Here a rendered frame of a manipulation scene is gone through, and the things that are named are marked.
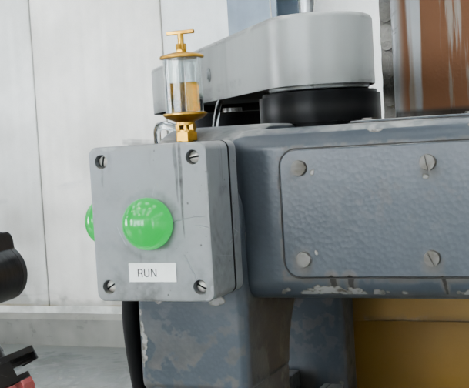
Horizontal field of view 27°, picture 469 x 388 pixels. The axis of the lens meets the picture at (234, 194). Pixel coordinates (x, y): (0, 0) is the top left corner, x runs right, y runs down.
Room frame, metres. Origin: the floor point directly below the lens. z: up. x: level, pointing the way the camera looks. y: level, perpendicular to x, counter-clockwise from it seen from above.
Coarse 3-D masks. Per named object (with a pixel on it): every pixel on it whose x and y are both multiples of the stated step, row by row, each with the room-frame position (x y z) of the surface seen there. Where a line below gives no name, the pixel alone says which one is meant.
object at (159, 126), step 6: (216, 102) 0.89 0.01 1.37; (222, 102) 0.90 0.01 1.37; (216, 108) 0.89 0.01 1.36; (216, 114) 0.89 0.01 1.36; (216, 120) 0.89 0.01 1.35; (156, 126) 0.72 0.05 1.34; (162, 126) 0.71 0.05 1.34; (168, 126) 0.71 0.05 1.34; (174, 126) 0.70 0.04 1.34; (216, 126) 0.89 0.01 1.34; (156, 132) 0.73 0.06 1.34; (156, 138) 0.73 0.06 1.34
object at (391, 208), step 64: (256, 128) 0.63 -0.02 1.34; (320, 128) 0.57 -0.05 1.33; (384, 128) 0.55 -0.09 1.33; (448, 128) 0.54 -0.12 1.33; (256, 192) 0.58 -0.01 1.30; (320, 192) 0.56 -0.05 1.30; (384, 192) 0.55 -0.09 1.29; (448, 192) 0.53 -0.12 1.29; (256, 256) 0.58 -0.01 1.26; (320, 256) 0.56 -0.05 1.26; (384, 256) 0.55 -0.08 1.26; (448, 256) 0.53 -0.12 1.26; (192, 320) 0.59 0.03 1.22; (256, 320) 0.59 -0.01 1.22; (320, 320) 0.78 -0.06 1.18; (192, 384) 0.59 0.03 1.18; (256, 384) 0.59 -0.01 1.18; (320, 384) 0.78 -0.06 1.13
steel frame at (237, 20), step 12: (228, 0) 5.66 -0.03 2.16; (240, 0) 5.63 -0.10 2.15; (252, 0) 5.60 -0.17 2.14; (264, 0) 5.58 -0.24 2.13; (276, 0) 5.57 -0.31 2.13; (288, 0) 5.94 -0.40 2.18; (228, 12) 5.66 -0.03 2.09; (240, 12) 5.63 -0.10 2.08; (252, 12) 5.61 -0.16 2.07; (264, 12) 5.58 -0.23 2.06; (276, 12) 5.56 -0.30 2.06; (288, 12) 5.94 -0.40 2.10; (228, 24) 5.66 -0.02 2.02; (240, 24) 5.63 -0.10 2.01; (252, 24) 5.61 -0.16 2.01
